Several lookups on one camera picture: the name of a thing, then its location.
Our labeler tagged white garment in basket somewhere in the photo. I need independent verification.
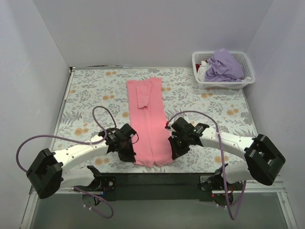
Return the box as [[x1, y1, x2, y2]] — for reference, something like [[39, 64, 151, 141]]
[[197, 60, 210, 82]]

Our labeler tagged dark red garment in basket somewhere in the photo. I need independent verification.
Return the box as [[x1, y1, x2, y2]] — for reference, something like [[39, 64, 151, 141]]
[[195, 64, 200, 71]]

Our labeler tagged floral table mat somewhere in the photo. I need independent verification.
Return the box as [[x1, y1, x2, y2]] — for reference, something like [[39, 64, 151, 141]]
[[53, 68, 257, 173]]

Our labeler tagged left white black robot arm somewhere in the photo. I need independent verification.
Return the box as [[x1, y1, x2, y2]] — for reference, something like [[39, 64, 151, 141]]
[[26, 124, 138, 199]]

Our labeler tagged pink t shirt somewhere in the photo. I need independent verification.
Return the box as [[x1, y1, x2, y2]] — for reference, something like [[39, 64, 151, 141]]
[[127, 77, 173, 167]]

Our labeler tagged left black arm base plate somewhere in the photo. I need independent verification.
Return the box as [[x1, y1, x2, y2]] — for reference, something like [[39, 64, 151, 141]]
[[89, 176, 116, 191]]

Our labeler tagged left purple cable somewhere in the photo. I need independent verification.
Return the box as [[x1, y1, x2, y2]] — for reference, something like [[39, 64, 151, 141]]
[[15, 106, 114, 219]]

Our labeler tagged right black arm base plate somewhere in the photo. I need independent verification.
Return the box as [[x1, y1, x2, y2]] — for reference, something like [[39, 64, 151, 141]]
[[199, 175, 224, 191]]

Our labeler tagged purple t shirt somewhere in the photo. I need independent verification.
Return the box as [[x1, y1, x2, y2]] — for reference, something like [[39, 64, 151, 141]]
[[205, 49, 244, 83]]

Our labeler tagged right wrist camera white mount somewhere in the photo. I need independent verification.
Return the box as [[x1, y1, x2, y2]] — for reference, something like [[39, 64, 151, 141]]
[[165, 121, 177, 138]]

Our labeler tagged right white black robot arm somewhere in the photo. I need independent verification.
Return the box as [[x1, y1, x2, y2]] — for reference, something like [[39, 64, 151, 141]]
[[165, 117, 286, 190]]

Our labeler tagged white plastic laundry basket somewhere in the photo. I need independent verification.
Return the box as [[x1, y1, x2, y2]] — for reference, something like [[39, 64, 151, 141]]
[[192, 51, 256, 90]]

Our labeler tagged aluminium frame rail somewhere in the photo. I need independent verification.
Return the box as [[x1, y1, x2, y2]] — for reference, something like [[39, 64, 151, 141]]
[[21, 174, 297, 229]]

